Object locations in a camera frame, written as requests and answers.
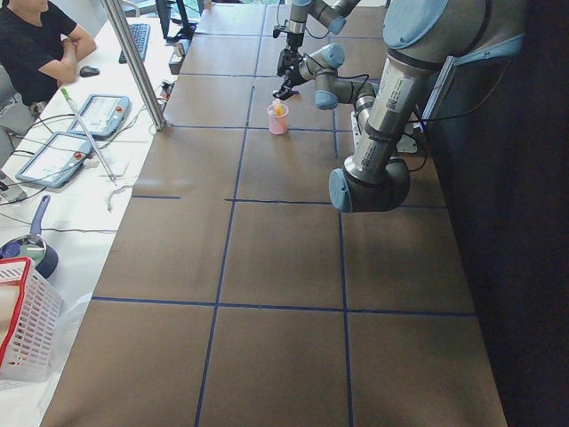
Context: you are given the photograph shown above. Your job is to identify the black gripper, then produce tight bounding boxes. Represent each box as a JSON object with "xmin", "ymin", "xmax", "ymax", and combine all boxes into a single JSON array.
[
  {"xmin": 284, "ymin": 20, "xmax": 306, "ymax": 52},
  {"xmin": 272, "ymin": 58, "xmax": 307, "ymax": 99}
]

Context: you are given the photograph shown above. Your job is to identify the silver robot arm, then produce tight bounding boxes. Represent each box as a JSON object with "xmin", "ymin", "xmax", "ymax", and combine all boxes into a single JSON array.
[
  {"xmin": 284, "ymin": 0, "xmax": 360, "ymax": 52},
  {"xmin": 273, "ymin": 1, "xmax": 529, "ymax": 213}
]

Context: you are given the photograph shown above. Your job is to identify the pink mesh pen holder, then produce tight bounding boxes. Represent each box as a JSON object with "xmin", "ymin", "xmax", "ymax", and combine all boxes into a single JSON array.
[{"xmin": 267, "ymin": 102, "xmax": 289, "ymax": 135}]

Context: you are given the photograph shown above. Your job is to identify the black monitor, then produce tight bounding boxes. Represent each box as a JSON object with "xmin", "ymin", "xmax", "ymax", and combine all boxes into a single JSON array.
[{"xmin": 155, "ymin": 0, "xmax": 196, "ymax": 44}]

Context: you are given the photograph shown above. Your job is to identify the black keyboard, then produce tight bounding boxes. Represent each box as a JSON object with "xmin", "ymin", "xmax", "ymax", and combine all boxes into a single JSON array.
[{"xmin": 128, "ymin": 23, "xmax": 151, "ymax": 61}]

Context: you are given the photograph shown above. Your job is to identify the far teach pendant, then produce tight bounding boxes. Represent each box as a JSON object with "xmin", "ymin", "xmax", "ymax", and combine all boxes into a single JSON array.
[{"xmin": 71, "ymin": 93, "xmax": 131, "ymax": 141}]

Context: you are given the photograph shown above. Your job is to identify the teach pendant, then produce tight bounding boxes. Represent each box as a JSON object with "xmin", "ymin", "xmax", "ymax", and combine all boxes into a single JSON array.
[
  {"xmin": 71, "ymin": 93, "xmax": 131, "ymax": 141},
  {"xmin": 16, "ymin": 132, "xmax": 92, "ymax": 189}
]

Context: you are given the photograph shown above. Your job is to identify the black computer mouse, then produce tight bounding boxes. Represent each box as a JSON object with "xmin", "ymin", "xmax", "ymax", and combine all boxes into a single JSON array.
[{"xmin": 79, "ymin": 66, "xmax": 100, "ymax": 77}]

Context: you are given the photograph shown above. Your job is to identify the metal rod green tip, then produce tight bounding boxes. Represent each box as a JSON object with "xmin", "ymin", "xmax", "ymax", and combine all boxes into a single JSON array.
[{"xmin": 60, "ymin": 87, "xmax": 117, "ymax": 186}]

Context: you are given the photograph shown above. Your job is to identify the near teach pendant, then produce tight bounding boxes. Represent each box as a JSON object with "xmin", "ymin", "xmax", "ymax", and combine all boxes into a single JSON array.
[{"xmin": 16, "ymin": 132, "xmax": 92, "ymax": 189}]

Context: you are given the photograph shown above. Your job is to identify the person in black shirt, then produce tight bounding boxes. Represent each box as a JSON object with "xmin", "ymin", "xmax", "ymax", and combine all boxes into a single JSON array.
[{"xmin": 0, "ymin": 0, "xmax": 98, "ymax": 107}]

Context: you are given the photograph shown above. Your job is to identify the blue saucepan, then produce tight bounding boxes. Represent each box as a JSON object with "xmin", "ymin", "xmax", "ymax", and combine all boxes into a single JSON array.
[{"xmin": 1, "ymin": 195, "xmax": 59, "ymax": 278}]

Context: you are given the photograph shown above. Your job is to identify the white plastic basket red rim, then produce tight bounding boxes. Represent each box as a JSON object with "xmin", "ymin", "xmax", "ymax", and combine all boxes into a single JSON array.
[{"xmin": 1, "ymin": 257, "xmax": 62, "ymax": 390}]

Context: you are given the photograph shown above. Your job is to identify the aluminium frame post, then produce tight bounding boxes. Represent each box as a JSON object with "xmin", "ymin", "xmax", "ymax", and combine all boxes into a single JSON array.
[{"xmin": 101, "ymin": 0, "xmax": 166, "ymax": 132}]

